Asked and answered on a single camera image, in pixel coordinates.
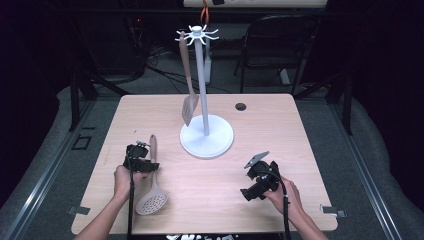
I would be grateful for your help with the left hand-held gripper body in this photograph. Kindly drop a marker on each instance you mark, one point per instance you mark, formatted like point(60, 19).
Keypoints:
point(136, 156)

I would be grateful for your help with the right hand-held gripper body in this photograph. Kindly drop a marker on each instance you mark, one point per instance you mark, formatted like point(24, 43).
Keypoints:
point(263, 175)

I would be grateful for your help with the beige perforated skimmer spoon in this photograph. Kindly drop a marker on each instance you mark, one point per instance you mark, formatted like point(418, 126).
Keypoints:
point(151, 201)

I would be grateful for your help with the white utensil stand with hooks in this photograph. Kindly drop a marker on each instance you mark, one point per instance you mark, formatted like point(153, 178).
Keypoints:
point(206, 136)

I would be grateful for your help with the beige slotted spatula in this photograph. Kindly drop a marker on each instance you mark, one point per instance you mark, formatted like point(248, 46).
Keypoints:
point(190, 108)

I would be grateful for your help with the person's left hand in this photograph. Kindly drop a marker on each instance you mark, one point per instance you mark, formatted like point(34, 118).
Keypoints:
point(125, 181)

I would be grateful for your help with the person's right hand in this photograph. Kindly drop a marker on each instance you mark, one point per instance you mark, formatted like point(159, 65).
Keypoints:
point(288, 200)

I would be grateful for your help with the person's black printed shirt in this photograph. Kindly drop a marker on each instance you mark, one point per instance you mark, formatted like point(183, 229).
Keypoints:
point(200, 237)

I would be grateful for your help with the grey tape piece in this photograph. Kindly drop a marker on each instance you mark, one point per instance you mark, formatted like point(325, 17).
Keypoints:
point(78, 210)
point(333, 211)

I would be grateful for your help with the black chair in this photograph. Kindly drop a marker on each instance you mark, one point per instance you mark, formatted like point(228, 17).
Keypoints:
point(276, 36)

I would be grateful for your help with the black metal stand frame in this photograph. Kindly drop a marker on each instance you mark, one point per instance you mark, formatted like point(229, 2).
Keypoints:
point(347, 106)
point(76, 100)

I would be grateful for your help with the aluminium floor rail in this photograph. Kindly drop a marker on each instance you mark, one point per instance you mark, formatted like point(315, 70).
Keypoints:
point(50, 173)
point(366, 180)

